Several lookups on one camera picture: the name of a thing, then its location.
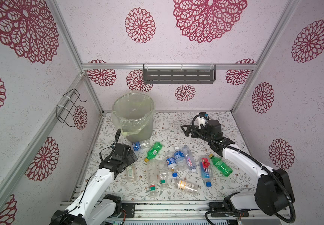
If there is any green bottle yellow cap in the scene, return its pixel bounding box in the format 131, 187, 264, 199
144, 142, 163, 162

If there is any clear bottle green red cap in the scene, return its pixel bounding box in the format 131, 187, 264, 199
147, 160, 157, 198

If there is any Pocari bottle white cap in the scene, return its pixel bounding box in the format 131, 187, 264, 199
174, 146, 187, 171

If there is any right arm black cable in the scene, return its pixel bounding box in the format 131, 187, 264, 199
191, 113, 296, 224

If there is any grey slotted wall shelf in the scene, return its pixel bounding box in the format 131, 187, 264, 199
142, 64, 216, 84

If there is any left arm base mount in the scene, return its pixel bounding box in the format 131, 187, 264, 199
108, 202, 136, 219

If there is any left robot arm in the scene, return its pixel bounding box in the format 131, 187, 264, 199
50, 143, 138, 225

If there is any Pocari bottle blue cap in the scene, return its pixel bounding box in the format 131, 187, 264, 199
166, 151, 178, 179

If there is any clear bottle blue label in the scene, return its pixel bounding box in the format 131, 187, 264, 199
132, 140, 151, 151

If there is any clear bottle yellow label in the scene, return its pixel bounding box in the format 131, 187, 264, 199
170, 179, 198, 196

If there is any clear bottle pink label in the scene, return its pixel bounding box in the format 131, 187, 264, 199
182, 145, 197, 173

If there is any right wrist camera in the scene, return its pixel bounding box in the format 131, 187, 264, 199
199, 112, 209, 120

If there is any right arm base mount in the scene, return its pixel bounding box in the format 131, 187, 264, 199
208, 202, 249, 218

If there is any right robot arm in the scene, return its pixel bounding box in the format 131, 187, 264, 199
181, 112, 296, 224

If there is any blue bottle red label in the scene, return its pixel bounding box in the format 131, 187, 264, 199
199, 156, 213, 187

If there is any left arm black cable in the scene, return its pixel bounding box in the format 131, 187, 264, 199
99, 128, 122, 161

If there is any clear plastic bin liner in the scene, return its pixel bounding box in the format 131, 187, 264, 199
111, 90, 155, 137

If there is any black wire wall rack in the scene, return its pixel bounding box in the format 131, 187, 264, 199
55, 88, 87, 128

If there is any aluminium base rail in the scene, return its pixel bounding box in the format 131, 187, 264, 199
57, 199, 289, 223

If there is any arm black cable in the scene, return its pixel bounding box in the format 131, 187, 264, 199
99, 128, 122, 161
191, 113, 296, 224

